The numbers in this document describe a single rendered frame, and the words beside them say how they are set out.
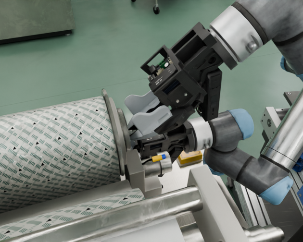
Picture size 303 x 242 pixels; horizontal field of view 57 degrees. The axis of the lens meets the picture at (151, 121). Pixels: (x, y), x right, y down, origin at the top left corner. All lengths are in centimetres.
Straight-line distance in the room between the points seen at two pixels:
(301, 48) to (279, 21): 5
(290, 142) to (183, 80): 38
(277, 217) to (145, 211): 152
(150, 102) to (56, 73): 239
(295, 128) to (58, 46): 281
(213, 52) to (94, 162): 24
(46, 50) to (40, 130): 283
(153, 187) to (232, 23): 31
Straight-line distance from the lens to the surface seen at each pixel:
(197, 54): 41
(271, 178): 71
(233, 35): 41
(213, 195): 16
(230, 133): 65
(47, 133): 41
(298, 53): 46
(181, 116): 43
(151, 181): 54
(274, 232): 30
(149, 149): 58
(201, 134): 62
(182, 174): 84
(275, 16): 42
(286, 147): 71
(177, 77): 39
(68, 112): 43
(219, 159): 72
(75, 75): 277
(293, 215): 170
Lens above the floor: 160
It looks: 46 degrees down
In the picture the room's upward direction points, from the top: straight up
